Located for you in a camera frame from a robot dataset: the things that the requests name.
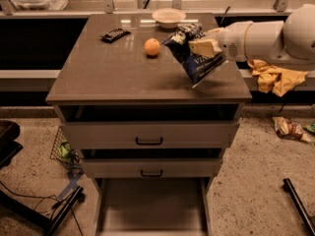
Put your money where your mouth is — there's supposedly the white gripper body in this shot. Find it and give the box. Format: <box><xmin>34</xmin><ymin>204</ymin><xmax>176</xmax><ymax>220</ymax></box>
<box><xmin>217</xmin><ymin>21</ymin><xmax>253</xmax><ymax>62</ymax></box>

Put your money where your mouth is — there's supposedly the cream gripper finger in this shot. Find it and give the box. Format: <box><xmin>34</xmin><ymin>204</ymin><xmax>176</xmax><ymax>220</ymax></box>
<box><xmin>206</xmin><ymin>28</ymin><xmax>224</xmax><ymax>34</ymax></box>
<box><xmin>188</xmin><ymin>38</ymin><xmax>222</xmax><ymax>58</ymax></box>

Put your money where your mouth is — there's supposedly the blue chip bag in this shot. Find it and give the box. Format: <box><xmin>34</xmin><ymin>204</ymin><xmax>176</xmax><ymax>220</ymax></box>
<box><xmin>163</xmin><ymin>24</ymin><xmax>225</xmax><ymax>88</ymax></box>

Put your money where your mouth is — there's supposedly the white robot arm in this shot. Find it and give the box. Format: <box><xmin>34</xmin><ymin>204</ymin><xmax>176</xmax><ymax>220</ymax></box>
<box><xmin>189</xmin><ymin>4</ymin><xmax>315</xmax><ymax>71</ymax></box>

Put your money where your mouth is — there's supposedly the top grey drawer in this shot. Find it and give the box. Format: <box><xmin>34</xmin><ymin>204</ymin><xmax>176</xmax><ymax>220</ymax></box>
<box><xmin>61</xmin><ymin>121</ymin><xmax>239</xmax><ymax>149</ymax></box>

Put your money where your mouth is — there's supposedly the grey drawer cabinet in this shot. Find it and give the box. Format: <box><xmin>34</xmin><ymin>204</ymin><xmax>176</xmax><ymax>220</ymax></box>
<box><xmin>45</xmin><ymin>13</ymin><xmax>253</xmax><ymax>195</ymax></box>

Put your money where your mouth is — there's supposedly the brown snack bag on floor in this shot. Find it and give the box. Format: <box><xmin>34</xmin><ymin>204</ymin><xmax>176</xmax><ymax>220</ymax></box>
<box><xmin>273</xmin><ymin>117</ymin><xmax>312</xmax><ymax>144</ymax></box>

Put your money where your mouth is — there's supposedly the middle grey drawer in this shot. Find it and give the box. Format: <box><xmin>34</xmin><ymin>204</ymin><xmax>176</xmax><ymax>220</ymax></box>
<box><xmin>81</xmin><ymin>158</ymin><xmax>221</xmax><ymax>178</ymax></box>

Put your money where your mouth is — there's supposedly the bottom grey open drawer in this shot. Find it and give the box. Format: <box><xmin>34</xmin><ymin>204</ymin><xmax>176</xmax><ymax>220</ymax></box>
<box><xmin>94</xmin><ymin>178</ymin><xmax>212</xmax><ymax>236</ymax></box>

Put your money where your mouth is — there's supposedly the white bowl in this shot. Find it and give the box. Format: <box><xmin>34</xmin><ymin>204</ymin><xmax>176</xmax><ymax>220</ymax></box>
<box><xmin>152</xmin><ymin>8</ymin><xmax>186</xmax><ymax>29</ymax></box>

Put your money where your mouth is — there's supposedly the yellow cloth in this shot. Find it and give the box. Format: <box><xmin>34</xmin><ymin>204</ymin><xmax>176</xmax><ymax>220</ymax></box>
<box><xmin>247</xmin><ymin>59</ymin><xmax>308</xmax><ymax>97</ymax></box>

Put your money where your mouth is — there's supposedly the orange fruit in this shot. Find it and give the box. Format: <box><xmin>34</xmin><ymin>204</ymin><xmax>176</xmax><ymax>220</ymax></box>
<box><xmin>144</xmin><ymin>38</ymin><xmax>160</xmax><ymax>56</ymax></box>

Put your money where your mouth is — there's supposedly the dark candy bar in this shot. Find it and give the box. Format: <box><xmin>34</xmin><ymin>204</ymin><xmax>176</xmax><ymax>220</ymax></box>
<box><xmin>101</xmin><ymin>29</ymin><xmax>130</xmax><ymax>43</ymax></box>

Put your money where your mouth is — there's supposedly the green packet on floor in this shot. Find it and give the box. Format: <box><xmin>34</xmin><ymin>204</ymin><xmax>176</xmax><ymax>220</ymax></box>
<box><xmin>304</xmin><ymin>123</ymin><xmax>315</xmax><ymax>134</ymax></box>

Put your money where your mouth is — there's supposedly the black bar right floor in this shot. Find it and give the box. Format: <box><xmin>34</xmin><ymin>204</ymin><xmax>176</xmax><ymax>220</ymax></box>
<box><xmin>283</xmin><ymin>178</ymin><xmax>315</xmax><ymax>236</ymax></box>

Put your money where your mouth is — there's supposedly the black stand base left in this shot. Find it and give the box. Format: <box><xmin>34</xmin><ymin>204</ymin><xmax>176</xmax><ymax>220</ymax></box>
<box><xmin>0</xmin><ymin>185</ymin><xmax>86</xmax><ymax>236</ymax></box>

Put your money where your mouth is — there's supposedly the wire basket with green item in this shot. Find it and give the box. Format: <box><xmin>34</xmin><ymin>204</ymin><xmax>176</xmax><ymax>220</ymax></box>
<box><xmin>50</xmin><ymin>129</ymin><xmax>81</xmax><ymax>170</ymax></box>

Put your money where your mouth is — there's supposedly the black cable on floor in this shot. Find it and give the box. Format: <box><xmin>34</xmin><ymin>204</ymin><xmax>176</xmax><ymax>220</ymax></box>
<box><xmin>0</xmin><ymin>180</ymin><xmax>85</xmax><ymax>236</ymax></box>

